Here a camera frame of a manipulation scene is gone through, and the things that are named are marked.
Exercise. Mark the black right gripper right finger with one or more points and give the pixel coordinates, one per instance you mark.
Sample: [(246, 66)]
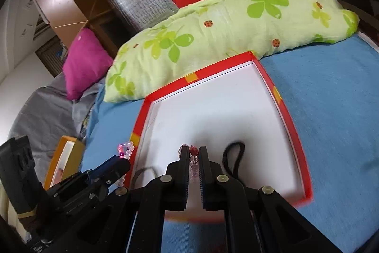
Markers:
[(223, 193)]

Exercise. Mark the silver metal bangle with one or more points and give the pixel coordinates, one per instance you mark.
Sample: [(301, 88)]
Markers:
[(141, 172)]

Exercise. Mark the magenta pillow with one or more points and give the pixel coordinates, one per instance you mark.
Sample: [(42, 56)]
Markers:
[(86, 64)]

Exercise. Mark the grey blanket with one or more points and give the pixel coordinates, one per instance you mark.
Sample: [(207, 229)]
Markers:
[(47, 115)]

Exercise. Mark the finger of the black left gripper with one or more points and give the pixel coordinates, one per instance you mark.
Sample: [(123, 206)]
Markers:
[(106, 175)]

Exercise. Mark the orange open box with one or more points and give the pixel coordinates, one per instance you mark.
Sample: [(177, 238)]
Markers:
[(65, 162)]

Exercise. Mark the green floral pillow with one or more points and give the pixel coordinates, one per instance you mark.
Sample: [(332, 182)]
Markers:
[(208, 31)]

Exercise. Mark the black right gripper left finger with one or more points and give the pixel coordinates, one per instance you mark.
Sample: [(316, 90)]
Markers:
[(168, 192)]

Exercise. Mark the blue bed cover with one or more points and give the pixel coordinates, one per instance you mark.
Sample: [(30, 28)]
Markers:
[(331, 92)]

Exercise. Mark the red white jewelry box tray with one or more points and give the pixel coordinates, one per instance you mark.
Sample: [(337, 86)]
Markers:
[(231, 100)]

